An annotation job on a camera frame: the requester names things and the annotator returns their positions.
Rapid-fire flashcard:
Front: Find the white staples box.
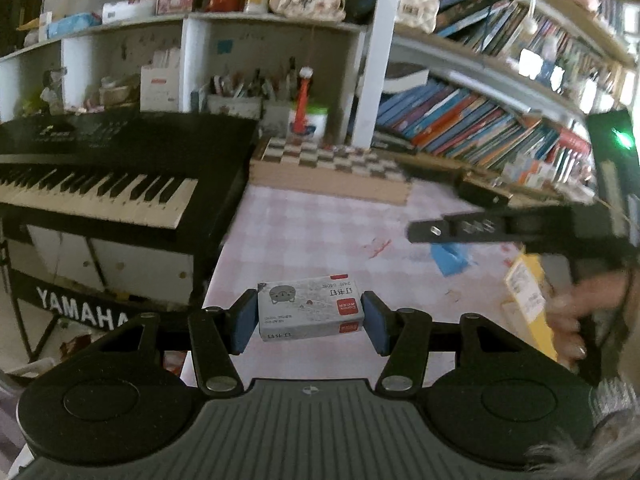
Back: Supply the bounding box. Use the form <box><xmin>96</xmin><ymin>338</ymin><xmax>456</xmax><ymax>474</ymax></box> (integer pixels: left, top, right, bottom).
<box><xmin>257</xmin><ymin>273</ymin><xmax>364</xmax><ymax>342</ymax></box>

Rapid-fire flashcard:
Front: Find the blue eraser block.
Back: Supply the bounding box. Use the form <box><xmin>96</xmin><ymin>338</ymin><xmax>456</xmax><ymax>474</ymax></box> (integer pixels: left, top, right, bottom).
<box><xmin>431</xmin><ymin>243</ymin><xmax>475</xmax><ymax>276</ymax></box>

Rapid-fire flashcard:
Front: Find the person right hand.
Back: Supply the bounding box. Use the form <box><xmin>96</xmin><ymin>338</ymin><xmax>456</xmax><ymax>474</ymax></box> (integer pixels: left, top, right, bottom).
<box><xmin>544</xmin><ymin>269</ymin><xmax>639</xmax><ymax>370</ymax></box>

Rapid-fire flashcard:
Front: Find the yellow cardboard box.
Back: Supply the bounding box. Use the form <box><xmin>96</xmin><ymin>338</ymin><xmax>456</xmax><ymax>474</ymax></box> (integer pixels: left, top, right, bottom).
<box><xmin>501</xmin><ymin>252</ymin><xmax>567</xmax><ymax>366</ymax></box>

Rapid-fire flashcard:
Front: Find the pink checkered tablecloth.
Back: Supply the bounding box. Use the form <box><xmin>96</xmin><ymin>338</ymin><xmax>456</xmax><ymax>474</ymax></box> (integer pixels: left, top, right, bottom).
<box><xmin>203</xmin><ymin>181</ymin><xmax>534</xmax><ymax>387</ymax></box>

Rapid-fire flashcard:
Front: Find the black Yamaha keyboard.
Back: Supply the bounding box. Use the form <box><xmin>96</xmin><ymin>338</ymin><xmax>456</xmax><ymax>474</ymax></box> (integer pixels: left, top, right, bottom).
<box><xmin>1</xmin><ymin>108</ymin><xmax>258</xmax><ymax>311</ymax></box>

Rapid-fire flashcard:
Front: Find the wooden chess board box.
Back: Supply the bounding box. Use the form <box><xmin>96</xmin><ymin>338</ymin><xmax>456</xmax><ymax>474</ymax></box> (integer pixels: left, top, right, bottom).
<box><xmin>250</xmin><ymin>138</ymin><xmax>411</xmax><ymax>206</ymax></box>

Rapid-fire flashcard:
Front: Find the white bookshelf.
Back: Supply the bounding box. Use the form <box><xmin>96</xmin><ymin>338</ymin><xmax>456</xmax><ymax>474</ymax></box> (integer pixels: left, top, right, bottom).
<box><xmin>1</xmin><ymin>0</ymin><xmax>639</xmax><ymax>181</ymax></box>

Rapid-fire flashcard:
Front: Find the red glue bottle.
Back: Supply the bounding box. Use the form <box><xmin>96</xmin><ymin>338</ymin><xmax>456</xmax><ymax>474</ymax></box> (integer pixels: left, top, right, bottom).
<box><xmin>293</xmin><ymin>66</ymin><xmax>314</xmax><ymax>136</ymax></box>

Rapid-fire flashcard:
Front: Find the white pearl handbag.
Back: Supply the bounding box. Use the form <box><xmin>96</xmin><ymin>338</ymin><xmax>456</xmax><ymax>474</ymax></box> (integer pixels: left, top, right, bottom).
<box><xmin>395</xmin><ymin>0</ymin><xmax>439</xmax><ymax>34</ymax></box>

